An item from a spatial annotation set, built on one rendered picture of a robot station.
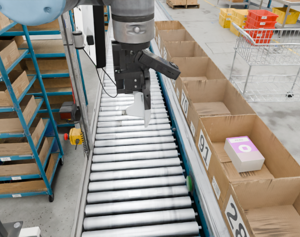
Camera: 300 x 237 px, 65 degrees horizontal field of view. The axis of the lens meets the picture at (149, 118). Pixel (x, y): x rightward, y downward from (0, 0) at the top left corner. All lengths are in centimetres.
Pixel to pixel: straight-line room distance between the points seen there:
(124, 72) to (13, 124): 128
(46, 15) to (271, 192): 90
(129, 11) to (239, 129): 92
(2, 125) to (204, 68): 147
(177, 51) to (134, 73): 170
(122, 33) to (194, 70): 143
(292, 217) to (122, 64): 84
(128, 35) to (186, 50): 176
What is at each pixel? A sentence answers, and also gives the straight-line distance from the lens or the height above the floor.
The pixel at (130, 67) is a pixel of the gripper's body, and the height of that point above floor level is 148.
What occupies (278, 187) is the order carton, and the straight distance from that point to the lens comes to 99.
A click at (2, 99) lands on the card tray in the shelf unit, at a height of 99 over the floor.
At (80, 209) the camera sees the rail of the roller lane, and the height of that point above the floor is 73.
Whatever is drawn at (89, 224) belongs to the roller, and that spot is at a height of 74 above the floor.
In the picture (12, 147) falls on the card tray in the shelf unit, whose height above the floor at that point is 60.
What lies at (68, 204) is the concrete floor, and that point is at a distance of 216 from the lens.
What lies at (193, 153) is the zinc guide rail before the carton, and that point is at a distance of 118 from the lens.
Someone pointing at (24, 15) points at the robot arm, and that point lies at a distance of 40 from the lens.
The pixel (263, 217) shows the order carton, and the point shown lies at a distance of 104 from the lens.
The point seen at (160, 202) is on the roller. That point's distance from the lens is 115.
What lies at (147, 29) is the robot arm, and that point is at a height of 157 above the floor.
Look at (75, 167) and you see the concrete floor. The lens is 242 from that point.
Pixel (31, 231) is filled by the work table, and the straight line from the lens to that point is 118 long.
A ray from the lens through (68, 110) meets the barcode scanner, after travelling 116.
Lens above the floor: 169
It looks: 35 degrees down
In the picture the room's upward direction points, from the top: straight up
